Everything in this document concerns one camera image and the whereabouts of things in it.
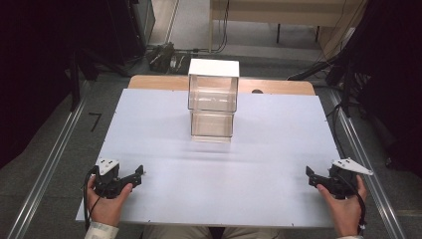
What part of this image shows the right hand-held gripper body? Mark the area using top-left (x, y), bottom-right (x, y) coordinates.
top-left (325, 156), bottom-right (374, 200)

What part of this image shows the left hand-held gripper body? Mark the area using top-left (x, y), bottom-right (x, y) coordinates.
top-left (93, 157), bottom-right (132, 200)

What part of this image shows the person's left hand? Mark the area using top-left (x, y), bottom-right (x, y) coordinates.
top-left (86, 182), bottom-right (134, 228)

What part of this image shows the person's right hand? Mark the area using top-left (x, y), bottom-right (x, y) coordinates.
top-left (316, 174), bottom-right (368, 238)

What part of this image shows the white table board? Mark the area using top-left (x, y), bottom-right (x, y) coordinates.
top-left (75, 88), bottom-right (342, 229)

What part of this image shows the wooden table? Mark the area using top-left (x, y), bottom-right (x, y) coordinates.
top-left (127, 74), bottom-right (317, 97)

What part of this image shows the black tripod stand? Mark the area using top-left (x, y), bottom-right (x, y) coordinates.
top-left (286, 56), bottom-right (372, 119)
top-left (67, 48), bottom-right (132, 113)

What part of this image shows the clear acrylic drawer cabinet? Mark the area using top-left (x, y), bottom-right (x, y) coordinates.
top-left (187, 58), bottom-right (241, 144)

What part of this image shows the black curtain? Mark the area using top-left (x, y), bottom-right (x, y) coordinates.
top-left (0, 0), bottom-right (147, 170)
top-left (326, 0), bottom-right (422, 178)

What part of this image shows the light wooden desk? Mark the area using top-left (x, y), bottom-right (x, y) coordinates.
top-left (208, 0), bottom-right (367, 54)

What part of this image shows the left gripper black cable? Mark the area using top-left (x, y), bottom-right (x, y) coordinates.
top-left (82, 165), bottom-right (102, 232)

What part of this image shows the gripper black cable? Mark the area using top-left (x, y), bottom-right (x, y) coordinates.
top-left (341, 174), bottom-right (368, 234)
top-left (82, 165), bottom-right (102, 232)

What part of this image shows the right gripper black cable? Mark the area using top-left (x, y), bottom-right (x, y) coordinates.
top-left (341, 174), bottom-right (368, 234)

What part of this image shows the aluminium floor rail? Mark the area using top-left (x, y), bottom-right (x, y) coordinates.
top-left (326, 89), bottom-right (408, 239)
top-left (6, 79), bottom-right (92, 239)

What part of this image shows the black floor cable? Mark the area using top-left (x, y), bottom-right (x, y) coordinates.
top-left (325, 102), bottom-right (350, 160)

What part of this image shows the black bag with cables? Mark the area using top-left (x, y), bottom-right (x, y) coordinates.
top-left (145, 41), bottom-right (187, 75)

